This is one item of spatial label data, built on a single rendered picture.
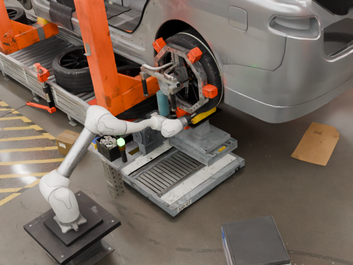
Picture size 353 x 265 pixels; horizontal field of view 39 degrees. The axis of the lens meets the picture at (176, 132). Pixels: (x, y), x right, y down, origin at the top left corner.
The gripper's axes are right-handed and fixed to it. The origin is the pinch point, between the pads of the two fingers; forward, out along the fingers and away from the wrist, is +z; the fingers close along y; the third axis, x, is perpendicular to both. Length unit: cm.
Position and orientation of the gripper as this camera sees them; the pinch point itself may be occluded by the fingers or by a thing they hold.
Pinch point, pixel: (203, 109)
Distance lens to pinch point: 394.3
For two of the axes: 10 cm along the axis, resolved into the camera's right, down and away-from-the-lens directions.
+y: 4.0, -3.1, -8.6
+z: 7.4, -4.5, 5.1
